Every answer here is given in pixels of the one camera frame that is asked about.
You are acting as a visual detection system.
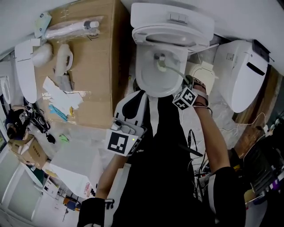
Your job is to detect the person's black clothes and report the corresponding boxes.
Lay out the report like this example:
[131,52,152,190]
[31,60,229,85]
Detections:
[76,88,247,227]

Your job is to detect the white box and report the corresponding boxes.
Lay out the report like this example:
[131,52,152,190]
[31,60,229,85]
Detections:
[48,145,105,198]

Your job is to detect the plastic-wrapped white tube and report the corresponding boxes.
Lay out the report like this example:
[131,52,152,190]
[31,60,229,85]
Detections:
[45,15,105,41]

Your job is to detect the pale green packet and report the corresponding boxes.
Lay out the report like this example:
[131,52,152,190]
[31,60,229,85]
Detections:
[34,12,53,39]

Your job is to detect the brown wooden platform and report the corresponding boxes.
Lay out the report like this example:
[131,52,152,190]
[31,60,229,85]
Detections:
[232,66,284,156]

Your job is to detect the black box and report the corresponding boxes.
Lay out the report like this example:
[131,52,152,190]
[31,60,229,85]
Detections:
[251,39,272,63]

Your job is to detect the white paper sheets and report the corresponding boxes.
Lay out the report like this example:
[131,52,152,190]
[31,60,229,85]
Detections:
[41,76,84,111]

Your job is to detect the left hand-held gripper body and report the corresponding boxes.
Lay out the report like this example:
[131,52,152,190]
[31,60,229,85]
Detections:
[104,117,148,157]

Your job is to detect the white cable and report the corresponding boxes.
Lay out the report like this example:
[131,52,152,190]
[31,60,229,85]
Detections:
[218,111,267,137]

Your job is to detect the cream lidded bin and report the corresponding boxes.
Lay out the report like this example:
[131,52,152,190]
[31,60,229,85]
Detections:
[187,60,220,96]

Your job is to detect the grey toilet brush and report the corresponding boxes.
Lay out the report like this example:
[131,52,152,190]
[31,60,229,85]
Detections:
[155,54,190,85]

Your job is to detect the grey bag of parts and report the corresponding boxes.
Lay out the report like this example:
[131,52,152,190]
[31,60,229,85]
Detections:
[58,74,75,92]

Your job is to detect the person's right forearm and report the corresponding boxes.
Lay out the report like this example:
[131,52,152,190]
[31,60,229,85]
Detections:
[192,104,232,175]

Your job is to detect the white smart toilet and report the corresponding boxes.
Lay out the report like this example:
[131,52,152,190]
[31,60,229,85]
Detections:
[213,39,269,114]

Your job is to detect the small black item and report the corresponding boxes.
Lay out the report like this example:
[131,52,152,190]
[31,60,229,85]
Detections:
[45,133,56,145]

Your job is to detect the white toilet seat lid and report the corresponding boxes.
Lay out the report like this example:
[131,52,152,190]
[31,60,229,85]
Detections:
[14,39,39,104]

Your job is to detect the blue gloves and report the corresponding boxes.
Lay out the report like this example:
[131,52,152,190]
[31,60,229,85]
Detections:
[47,104,69,122]

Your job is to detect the black tool shelf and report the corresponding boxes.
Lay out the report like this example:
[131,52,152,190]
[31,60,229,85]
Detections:
[243,130,284,201]

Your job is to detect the small white toilet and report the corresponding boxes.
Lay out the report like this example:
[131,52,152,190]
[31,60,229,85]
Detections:
[0,76,12,105]

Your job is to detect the small cardboard box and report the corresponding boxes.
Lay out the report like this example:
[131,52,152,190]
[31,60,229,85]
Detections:
[7,134,49,171]

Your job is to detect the large cardboard box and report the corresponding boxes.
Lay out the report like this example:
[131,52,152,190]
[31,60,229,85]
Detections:
[32,0,132,129]

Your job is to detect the white foam-wrapped part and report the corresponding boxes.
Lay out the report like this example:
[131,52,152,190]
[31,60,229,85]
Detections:
[32,43,54,67]

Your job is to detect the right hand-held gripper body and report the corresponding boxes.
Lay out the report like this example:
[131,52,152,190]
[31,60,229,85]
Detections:
[172,77,209,111]

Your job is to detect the person's left forearm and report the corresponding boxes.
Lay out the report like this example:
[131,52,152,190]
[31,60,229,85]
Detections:
[95,152,132,200]

